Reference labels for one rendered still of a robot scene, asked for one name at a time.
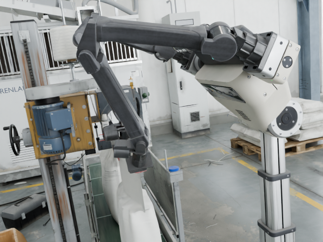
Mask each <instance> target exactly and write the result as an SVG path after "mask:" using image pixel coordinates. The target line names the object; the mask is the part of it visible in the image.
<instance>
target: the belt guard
mask: <svg viewBox="0 0 323 242"><path fill-rule="evenodd" d="M96 88H99V86H98V85H97V83H96V81H95V79H84V80H81V81H76V82H69V83H67V82H65V83H58V84H52V85H43V86H37V87H31V88H27V89H25V91H26V96H27V100H34V99H43V98H50V97H57V96H62V95H67V94H71V93H76V92H81V91H86V90H91V89H96Z"/></svg>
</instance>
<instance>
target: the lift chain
mask: <svg viewBox="0 0 323 242"><path fill-rule="evenodd" d="M25 42H26V43H25ZM23 43H24V48H25V54H26V60H27V65H28V67H29V68H28V69H29V73H30V79H31V84H32V87H36V84H35V80H34V74H33V69H32V64H31V59H30V55H29V50H28V44H27V40H23ZM25 46H27V47H25ZM26 48H27V49H26ZM27 51H28V53H26V52H27ZM27 55H28V56H27ZM27 58H29V59H27ZM28 61H30V62H28ZM29 64H30V65H29ZM30 67H31V68H30ZM30 70H32V71H30ZM31 73H32V74H31ZM31 76H33V77H31ZM32 79H33V80H32ZM32 82H34V83H32ZM33 85H34V86H33ZM46 158H47V162H50V161H51V160H50V157H46ZM48 160H50V161H48ZM49 166H50V167H49ZM48 168H49V173H50V179H51V184H52V188H53V193H54V198H55V203H56V208H57V213H58V218H59V223H60V227H61V232H62V239H63V242H67V240H66V236H65V231H64V226H63V221H62V215H61V210H60V205H59V200H58V195H57V190H56V185H55V180H54V175H53V170H52V165H48ZM50 168H51V169H50ZM50 171H52V172H50ZM51 176H53V177H51ZM52 179H53V180H52ZM53 184H54V185H53ZM54 186H55V187H54ZM54 189H55V190H54ZM55 194H56V195H55ZM56 199H57V200H56ZM57 204H58V205H57ZM59 214H60V215H59ZM60 219H61V220H60Z"/></svg>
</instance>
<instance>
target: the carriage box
mask: <svg viewBox="0 0 323 242"><path fill-rule="evenodd" d="M60 101H63V102H64V104H63V107H67V103H68V102H70V104H73V105H74V110H75V118H76V123H77V128H76V131H75V137H73V136H72V133H70V138H71V147H70V149H68V150H67V151H66V154H68V153H73V152H78V151H84V150H89V149H94V148H96V144H95V138H94V133H93V127H92V120H91V115H90V109H89V103H88V97H87V93H86V91H82V92H76V93H71V94H67V95H62V96H60ZM33 105H35V102H34V101H33V102H26V103H24V105H23V106H24V108H25V110H26V115H27V120H28V124H29V129H30V134H31V138H32V143H33V148H34V152H35V157H36V159H40V158H45V157H51V156H57V155H62V154H64V152H62V153H59V154H53V155H47V154H44V155H41V152H40V148H39V147H40V144H39V140H38V138H39V137H40V136H39V135H38V134H37V129H36V124H35V120H34V115H33V110H32V106H33Z"/></svg>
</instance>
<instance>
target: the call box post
mask: <svg viewBox="0 0 323 242"><path fill-rule="evenodd" d="M173 190H174V202H175V210H176V218H177V226H178V235H179V242H185V235H184V226H183V218H182V209H181V201H180V192H179V184H178V181H177V182H173Z"/></svg>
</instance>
